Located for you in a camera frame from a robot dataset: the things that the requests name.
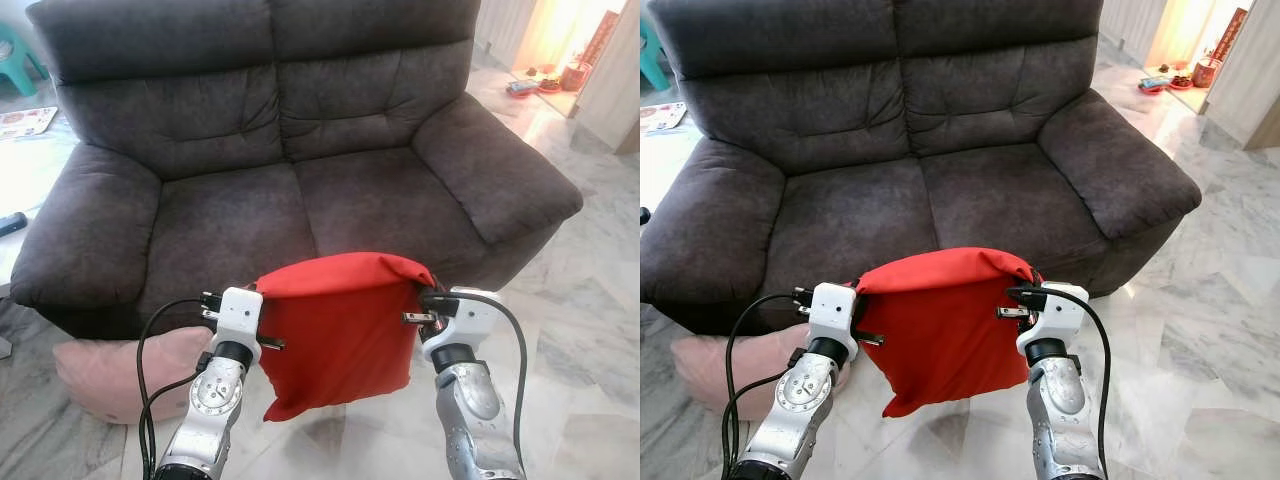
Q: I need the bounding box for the dark grey loveseat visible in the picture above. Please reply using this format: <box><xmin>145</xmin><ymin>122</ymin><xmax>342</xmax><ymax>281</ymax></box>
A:
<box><xmin>9</xmin><ymin>0</ymin><xmax>585</xmax><ymax>342</ymax></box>
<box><xmin>640</xmin><ymin>0</ymin><xmax>1204</xmax><ymax>337</ymax></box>

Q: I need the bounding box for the printed floor mat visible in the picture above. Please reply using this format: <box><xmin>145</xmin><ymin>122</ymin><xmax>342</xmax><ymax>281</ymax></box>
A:
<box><xmin>640</xmin><ymin>100</ymin><xmax>690</xmax><ymax>134</ymax></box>
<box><xmin>0</xmin><ymin>104</ymin><xmax>59</xmax><ymax>142</ymax></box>

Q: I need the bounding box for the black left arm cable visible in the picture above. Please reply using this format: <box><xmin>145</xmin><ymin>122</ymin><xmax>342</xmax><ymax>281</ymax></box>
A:
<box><xmin>134</xmin><ymin>291</ymin><xmax>227</xmax><ymax>480</ymax></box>
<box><xmin>719</xmin><ymin>287</ymin><xmax>817</xmax><ymax>480</ymax></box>

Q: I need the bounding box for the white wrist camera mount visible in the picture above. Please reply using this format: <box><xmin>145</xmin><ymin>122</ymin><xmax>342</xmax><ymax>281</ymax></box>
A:
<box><xmin>1017</xmin><ymin>282</ymin><xmax>1090</xmax><ymax>347</ymax></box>
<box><xmin>807</xmin><ymin>281</ymin><xmax>860</xmax><ymax>347</ymax></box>
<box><xmin>214</xmin><ymin>286</ymin><xmax>265</xmax><ymax>352</ymax></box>
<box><xmin>424</xmin><ymin>286</ymin><xmax>505</xmax><ymax>352</ymax></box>

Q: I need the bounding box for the red hanging banner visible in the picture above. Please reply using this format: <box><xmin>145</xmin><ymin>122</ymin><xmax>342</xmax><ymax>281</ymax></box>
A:
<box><xmin>1213</xmin><ymin>7</ymin><xmax>1250</xmax><ymax>64</ymax></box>
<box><xmin>579</xmin><ymin>9</ymin><xmax>620</xmax><ymax>67</ymax></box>

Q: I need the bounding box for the red pillow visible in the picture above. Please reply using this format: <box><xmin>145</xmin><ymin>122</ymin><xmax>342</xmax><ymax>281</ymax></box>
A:
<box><xmin>854</xmin><ymin>246</ymin><xmax>1042</xmax><ymax>419</ymax></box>
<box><xmin>254</xmin><ymin>251</ymin><xmax>437</xmax><ymax>424</ymax></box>

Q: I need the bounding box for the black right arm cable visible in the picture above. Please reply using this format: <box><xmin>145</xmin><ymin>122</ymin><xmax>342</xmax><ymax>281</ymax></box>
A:
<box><xmin>1004</xmin><ymin>283</ymin><xmax>1114</xmax><ymax>480</ymax></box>
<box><xmin>419</xmin><ymin>287</ymin><xmax>529</xmax><ymax>473</ymax></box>

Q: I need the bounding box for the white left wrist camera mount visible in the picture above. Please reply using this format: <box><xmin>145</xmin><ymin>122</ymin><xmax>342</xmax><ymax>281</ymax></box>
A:
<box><xmin>807</xmin><ymin>281</ymin><xmax>860</xmax><ymax>347</ymax></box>
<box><xmin>214</xmin><ymin>286</ymin><xmax>265</xmax><ymax>352</ymax></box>

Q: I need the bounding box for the light wooden cabinet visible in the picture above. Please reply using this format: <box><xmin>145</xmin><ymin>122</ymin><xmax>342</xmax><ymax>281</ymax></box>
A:
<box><xmin>474</xmin><ymin>0</ymin><xmax>543</xmax><ymax>73</ymax></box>
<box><xmin>1203</xmin><ymin>0</ymin><xmax>1280</xmax><ymax>152</ymax></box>
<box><xmin>573</xmin><ymin>0</ymin><xmax>641</xmax><ymax>157</ymax></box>
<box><xmin>1099</xmin><ymin>0</ymin><xmax>1168</xmax><ymax>73</ymax></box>

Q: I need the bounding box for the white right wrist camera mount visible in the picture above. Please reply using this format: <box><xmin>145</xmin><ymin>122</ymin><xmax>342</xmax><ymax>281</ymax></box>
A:
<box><xmin>424</xmin><ymin>286</ymin><xmax>505</xmax><ymax>352</ymax></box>
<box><xmin>1017</xmin><ymin>282</ymin><xmax>1090</xmax><ymax>347</ymax></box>

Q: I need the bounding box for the teal plastic chair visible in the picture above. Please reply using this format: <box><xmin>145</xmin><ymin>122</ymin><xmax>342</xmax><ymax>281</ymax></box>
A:
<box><xmin>0</xmin><ymin>21</ymin><xmax>50</xmax><ymax>99</ymax></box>
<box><xmin>640</xmin><ymin>18</ymin><xmax>670</xmax><ymax>94</ymax></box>

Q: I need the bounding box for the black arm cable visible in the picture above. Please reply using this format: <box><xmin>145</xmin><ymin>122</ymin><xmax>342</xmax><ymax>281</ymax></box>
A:
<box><xmin>134</xmin><ymin>291</ymin><xmax>227</xmax><ymax>480</ymax></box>
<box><xmin>419</xmin><ymin>287</ymin><xmax>529</xmax><ymax>473</ymax></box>
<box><xmin>1004</xmin><ymin>283</ymin><xmax>1114</xmax><ymax>480</ymax></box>
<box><xmin>719</xmin><ymin>287</ymin><xmax>817</xmax><ymax>480</ymax></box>

